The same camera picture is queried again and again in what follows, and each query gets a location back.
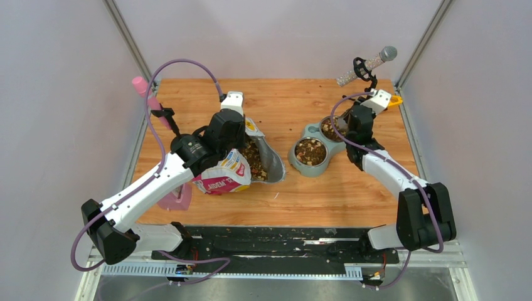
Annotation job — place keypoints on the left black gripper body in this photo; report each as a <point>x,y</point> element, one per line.
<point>238,142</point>

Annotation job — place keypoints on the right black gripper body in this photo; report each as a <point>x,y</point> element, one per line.
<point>346,117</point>

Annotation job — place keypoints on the pet food bag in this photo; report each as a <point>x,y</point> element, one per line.
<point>256,162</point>

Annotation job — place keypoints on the metal scoop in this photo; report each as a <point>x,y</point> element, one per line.
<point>340,123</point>

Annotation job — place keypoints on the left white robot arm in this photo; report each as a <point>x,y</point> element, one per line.
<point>112,224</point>

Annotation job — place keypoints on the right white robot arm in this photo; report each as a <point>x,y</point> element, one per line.
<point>424,218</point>

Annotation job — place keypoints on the grey double pet feeder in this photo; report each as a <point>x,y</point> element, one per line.
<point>333,148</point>

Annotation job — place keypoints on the rear steel bowl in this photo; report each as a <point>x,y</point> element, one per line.
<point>327,130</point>

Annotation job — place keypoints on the steel bowl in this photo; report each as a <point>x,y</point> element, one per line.
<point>310,151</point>
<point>327,130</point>

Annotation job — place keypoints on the yellow plastic triangle toy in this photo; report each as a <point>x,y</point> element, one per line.
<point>395,101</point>

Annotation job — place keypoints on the black tripod mic stand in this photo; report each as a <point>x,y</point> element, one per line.
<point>362,72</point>

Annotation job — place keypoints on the front steel bowl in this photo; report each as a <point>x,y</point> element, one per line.
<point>310,151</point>

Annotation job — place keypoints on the glitter silver microphone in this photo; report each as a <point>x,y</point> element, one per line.
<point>387,54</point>

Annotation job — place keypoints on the pink block holder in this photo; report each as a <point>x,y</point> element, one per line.
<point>178,199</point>

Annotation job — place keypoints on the pink microphone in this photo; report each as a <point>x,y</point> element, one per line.
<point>141,87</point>

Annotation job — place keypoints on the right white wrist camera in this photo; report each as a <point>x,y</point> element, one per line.
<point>378,101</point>

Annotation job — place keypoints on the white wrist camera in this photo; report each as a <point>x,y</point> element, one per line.
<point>378,101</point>
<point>234,101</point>

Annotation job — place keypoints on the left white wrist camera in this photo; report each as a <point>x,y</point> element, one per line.
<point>234,101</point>

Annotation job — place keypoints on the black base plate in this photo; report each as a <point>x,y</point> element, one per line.
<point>281,250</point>

